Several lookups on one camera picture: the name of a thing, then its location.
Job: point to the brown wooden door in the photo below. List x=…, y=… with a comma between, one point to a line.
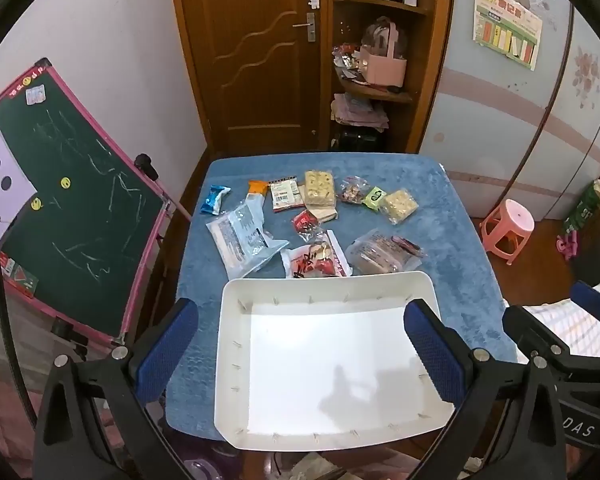
x=260, y=85

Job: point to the striped white bedding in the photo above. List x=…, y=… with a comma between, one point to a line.
x=555, y=316

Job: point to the clear mixed nuts packet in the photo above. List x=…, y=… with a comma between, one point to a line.
x=352, y=191

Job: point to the small puffed rice snack packet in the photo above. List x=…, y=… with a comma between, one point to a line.
x=400, y=205

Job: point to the red and green sticker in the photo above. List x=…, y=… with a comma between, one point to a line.
x=20, y=275

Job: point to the stack of pink cloths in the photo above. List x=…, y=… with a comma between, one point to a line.
x=360, y=110

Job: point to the black easel bracket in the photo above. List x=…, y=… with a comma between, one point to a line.
x=64, y=331

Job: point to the colourful wall poster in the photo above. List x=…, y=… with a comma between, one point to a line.
x=505, y=25

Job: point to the pink plastic stool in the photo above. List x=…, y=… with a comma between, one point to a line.
x=512, y=217

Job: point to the green chalkboard with pink frame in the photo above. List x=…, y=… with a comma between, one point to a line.
x=80, y=210

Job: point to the pile of shiny wrappers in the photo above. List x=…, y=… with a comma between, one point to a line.
x=345, y=60

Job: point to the pink toy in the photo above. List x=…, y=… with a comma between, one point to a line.
x=566, y=246

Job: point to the black box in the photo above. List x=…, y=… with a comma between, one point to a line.
x=357, y=139

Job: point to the maroon and white snack packet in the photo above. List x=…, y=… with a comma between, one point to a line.
x=380, y=255

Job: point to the pale blue clear packet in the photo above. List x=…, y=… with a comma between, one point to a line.
x=240, y=237

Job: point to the white door latch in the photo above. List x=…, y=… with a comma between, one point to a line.
x=314, y=0

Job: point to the blue plush blanket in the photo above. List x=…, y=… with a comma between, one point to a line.
x=430, y=235

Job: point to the small red snack packet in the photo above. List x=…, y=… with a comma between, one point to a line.
x=306, y=222

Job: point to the orange and white snack packet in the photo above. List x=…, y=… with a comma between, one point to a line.
x=256, y=191

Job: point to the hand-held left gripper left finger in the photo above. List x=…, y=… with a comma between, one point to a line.
x=167, y=350

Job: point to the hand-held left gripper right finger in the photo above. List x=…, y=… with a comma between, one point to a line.
x=432, y=355

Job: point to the white paper with black dots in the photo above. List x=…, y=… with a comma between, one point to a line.
x=5, y=180

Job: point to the green bag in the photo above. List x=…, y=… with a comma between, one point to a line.
x=582, y=212

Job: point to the black easel knob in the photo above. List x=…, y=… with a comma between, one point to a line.
x=145, y=162

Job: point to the pale sticker on chalkboard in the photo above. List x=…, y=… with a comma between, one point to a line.
x=35, y=95

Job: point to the wooden shelf unit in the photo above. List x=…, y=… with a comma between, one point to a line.
x=427, y=60

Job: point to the yellow-green snack packet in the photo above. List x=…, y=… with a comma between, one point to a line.
x=375, y=198

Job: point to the long puffed rice snack packet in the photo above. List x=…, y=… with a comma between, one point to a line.
x=320, y=187

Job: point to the brown label snack packet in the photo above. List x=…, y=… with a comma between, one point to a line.
x=285, y=195

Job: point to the red and white snack packet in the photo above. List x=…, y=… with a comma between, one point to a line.
x=315, y=260

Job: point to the white plastic tray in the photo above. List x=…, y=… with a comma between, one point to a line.
x=330, y=360

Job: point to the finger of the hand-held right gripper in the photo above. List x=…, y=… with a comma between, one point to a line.
x=535, y=332
x=595, y=297

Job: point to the flower-print sliding wardrobe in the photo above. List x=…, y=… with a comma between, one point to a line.
x=480, y=125

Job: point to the small blue snack packet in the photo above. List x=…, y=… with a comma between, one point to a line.
x=215, y=200

